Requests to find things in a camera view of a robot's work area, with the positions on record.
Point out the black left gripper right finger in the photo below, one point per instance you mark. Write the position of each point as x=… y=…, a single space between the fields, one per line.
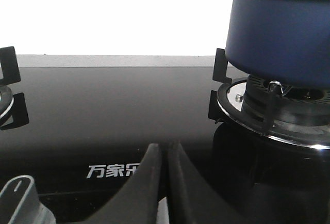
x=191 y=199

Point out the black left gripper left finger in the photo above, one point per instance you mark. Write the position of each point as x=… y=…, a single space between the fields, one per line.
x=137 y=200

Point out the dark blue cooking pot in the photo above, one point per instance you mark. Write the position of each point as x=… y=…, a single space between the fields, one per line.
x=282 y=40

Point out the right burner with pot support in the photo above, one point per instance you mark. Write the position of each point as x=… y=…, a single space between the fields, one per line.
x=293 y=115

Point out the burner with pot support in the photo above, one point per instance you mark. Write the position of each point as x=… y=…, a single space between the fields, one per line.
x=14 y=112
x=293 y=115

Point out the left burner with pot support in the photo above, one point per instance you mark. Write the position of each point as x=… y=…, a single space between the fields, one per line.
x=14 y=112

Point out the black glass gas stove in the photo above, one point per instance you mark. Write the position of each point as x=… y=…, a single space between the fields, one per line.
x=90 y=126

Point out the grey stove control knob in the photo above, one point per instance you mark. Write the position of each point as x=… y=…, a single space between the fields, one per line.
x=20 y=202

